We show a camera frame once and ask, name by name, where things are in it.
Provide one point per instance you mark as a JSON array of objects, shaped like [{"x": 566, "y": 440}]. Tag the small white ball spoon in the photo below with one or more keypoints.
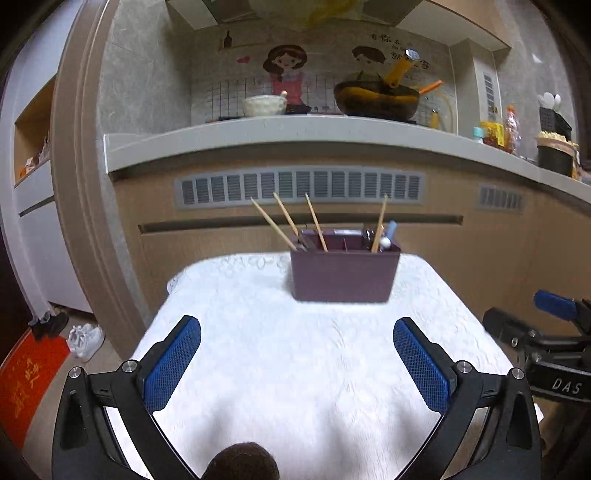
[{"x": 385, "y": 244}]

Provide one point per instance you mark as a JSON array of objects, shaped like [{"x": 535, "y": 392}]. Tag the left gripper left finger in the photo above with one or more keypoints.
[{"x": 85, "y": 445}]

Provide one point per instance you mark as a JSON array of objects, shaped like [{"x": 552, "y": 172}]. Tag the white lace tablecloth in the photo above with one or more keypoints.
[{"x": 320, "y": 386}]

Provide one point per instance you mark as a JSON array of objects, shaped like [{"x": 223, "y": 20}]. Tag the red floor mat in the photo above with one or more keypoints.
[{"x": 26, "y": 374}]

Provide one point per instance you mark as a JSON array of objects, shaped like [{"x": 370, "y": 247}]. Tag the wooden chopstick three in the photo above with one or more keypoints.
[{"x": 318, "y": 228}]

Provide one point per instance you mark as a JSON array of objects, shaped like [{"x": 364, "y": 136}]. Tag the white sneakers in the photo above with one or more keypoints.
[{"x": 84, "y": 341}]

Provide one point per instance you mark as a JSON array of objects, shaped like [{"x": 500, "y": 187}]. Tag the small grey vent grille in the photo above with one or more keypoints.
[{"x": 495, "y": 198}]

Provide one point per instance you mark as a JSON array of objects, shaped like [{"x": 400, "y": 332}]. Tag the purple utensil holder box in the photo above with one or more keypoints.
[{"x": 347, "y": 273}]

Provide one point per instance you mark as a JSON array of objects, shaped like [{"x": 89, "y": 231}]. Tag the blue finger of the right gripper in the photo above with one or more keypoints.
[{"x": 564, "y": 308}]

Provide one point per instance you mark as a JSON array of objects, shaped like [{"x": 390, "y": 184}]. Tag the kitchen countertop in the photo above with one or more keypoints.
[{"x": 123, "y": 151}]

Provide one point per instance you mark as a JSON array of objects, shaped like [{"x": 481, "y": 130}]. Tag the black pot with lid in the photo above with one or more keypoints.
[{"x": 556, "y": 153}]

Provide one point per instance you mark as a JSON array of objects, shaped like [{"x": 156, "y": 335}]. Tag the white bowl on counter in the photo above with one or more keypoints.
[{"x": 265, "y": 105}]

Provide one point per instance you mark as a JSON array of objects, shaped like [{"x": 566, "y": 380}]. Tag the blue plastic spoon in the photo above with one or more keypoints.
[{"x": 391, "y": 230}]

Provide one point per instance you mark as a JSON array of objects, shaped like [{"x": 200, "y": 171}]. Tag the black wok on stove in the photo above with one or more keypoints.
[{"x": 376, "y": 99}]

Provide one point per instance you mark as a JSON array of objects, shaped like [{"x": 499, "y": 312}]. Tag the yellow package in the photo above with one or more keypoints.
[{"x": 494, "y": 134}]

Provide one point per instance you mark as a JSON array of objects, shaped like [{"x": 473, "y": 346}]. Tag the bottle with orange cap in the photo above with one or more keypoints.
[{"x": 512, "y": 131}]

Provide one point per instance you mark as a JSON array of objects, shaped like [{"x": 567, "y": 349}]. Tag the wooden chopstick four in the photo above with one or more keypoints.
[{"x": 283, "y": 209}]

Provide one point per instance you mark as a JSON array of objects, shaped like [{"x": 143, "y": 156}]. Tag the wooden chopstick two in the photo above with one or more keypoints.
[{"x": 380, "y": 226}]

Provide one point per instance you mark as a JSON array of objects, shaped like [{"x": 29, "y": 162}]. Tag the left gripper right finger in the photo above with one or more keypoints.
[{"x": 509, "y": 445}]

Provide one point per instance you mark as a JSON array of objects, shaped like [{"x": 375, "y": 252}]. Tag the large grey vent grille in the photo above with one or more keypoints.
[{"x": 294, "y": 185}]

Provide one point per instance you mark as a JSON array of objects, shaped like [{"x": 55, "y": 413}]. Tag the black utensil rack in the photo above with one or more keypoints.
[{"x": 553, "y": 122}]

